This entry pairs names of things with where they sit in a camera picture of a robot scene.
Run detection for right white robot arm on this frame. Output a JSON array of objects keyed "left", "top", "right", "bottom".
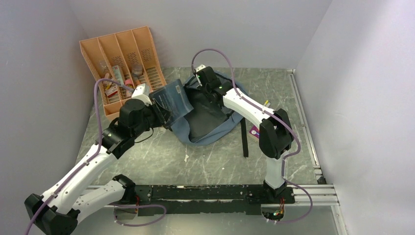
[{"left": 194, "top": 65, "right": 297, "bottom": 203}]

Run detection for pink capped glue bottle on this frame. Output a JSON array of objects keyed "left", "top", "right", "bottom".
[{"left": 124, "top": 79, "right": 134, "bottom": 89}]

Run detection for peach plastic file organizer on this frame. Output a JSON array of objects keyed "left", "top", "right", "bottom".
[{"left": 79, "top": 26, "right": 167, "bottom": 121}]

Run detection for tall white carton box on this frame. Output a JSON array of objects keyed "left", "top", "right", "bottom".
[{"left": 112, "top": 65, "right": 124, "bottom": 85}]

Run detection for purple picture book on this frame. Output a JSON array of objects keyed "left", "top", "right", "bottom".
[{"left": 249, "top": 126, "right": 259, "bottom": 139}]

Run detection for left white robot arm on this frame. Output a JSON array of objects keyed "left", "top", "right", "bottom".
[{"left": 24, "top": 99, "right": 170, "bottom": 235}]

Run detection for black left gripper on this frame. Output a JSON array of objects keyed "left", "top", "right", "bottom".
[{"left": 131, "top": 97, "right": 172, "bottom": 137}]

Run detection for dark blue hardcover book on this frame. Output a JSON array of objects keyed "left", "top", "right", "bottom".
[{"left": 149, "top": 79, "right": 193, "bottom": 127}]

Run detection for red white small box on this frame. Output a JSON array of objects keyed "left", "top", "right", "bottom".
[{"left": 105, "top": 87, "right": 118, "bottom": 98}]

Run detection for black mounting base rail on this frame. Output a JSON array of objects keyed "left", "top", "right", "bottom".
[{"left": 115, "top": 184, "right": 295, "bottom": 215}]

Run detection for blue grey student backpack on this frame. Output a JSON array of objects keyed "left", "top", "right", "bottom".
[{"left": 170, "top": 75, "right": 243, "bottom": 145}]

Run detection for grey round jar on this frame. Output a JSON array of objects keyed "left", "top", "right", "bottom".
[{"left": 131, "top": 64, "right": 143, "bottom": 76}]

